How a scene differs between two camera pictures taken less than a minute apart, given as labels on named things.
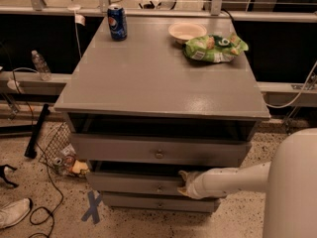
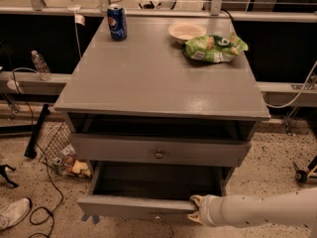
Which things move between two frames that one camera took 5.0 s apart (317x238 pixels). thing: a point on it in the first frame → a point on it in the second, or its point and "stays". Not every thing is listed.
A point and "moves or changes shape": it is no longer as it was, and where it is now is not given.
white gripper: (197, 184) → (207, 209)
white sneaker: (14, 213) stays
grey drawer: (160, 178) moves or changes shape
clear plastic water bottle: (41, 65) stays
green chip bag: (215, 48) stays
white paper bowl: (184, 31) stays
